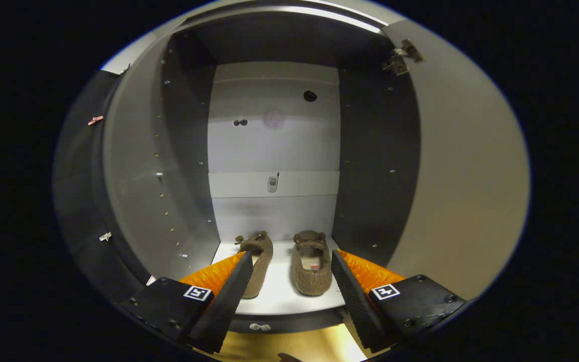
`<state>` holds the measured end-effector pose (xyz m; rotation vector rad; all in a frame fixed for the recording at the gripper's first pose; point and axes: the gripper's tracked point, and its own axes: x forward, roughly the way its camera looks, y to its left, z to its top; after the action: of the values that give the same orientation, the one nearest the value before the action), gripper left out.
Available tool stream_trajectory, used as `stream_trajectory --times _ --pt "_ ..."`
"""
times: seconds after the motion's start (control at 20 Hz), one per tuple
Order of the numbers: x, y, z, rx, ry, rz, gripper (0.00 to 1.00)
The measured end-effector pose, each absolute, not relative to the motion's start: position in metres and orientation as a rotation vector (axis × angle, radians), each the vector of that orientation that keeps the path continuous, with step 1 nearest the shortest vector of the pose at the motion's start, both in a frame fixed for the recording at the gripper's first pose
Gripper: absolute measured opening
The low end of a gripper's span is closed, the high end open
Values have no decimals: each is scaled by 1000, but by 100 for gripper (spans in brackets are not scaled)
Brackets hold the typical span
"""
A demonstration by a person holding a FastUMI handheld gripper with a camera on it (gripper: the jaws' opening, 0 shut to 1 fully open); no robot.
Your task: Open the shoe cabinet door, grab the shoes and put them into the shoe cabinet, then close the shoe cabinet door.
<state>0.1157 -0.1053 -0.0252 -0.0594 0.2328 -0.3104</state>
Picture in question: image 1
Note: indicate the grey shoe cabinet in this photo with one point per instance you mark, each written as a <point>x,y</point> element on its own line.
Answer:
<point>274,146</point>

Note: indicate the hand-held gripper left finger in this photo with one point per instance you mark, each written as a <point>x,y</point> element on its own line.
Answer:
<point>226,301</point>

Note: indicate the white clip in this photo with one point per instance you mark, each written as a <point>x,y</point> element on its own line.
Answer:
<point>105,236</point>

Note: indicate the black backdrop cloth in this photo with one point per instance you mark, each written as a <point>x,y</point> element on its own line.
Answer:
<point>76,201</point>

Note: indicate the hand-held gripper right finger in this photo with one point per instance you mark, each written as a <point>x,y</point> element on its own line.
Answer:
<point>357,301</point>

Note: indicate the metal door hinge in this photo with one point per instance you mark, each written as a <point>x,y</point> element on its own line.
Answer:
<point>401,56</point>

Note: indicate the red clip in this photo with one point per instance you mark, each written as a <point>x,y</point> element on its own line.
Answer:
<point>95,120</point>

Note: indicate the brown fuzzy shoe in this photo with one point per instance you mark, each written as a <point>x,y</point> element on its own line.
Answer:
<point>312,281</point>
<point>262,261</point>

